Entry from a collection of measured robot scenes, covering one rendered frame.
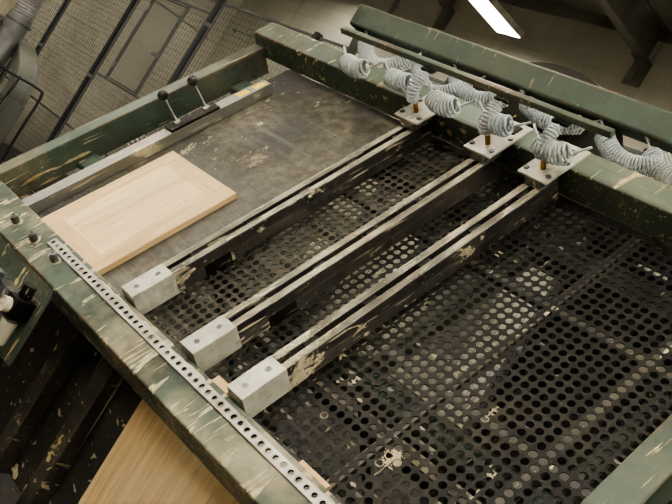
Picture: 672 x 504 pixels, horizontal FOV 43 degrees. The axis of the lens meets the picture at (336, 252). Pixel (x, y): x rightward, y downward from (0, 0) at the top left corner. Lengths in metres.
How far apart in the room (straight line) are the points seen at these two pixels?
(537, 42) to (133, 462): 6.99
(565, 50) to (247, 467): 7.08
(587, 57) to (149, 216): 6.24
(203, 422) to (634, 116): 1.69
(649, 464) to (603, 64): 6.65
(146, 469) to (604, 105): 1.80
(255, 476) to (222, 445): 0.11
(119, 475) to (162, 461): 0.16
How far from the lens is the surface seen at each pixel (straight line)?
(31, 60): 8.37
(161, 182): 2.71
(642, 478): 1.73
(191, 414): 1.91
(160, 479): 2.28
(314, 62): 3.08
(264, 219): 2.34
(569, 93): 2.97
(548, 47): 8.59
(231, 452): 1.81
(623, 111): 2.87
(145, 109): 3.12
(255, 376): 1.91
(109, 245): 2.51
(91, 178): 2.82
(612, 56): 8.20
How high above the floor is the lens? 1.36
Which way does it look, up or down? 2 degrees down
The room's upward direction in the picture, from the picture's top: 32 degrees clockwise
